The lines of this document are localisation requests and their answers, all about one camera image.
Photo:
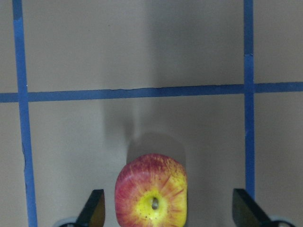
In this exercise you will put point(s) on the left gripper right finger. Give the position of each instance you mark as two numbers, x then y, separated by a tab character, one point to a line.
246	212

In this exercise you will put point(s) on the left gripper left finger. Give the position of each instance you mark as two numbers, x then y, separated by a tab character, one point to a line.
93	213

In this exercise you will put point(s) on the red yellow apple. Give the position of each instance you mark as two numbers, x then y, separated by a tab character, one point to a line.
151	191

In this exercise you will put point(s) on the brown paper table cover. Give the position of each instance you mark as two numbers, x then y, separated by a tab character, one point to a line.
81	145

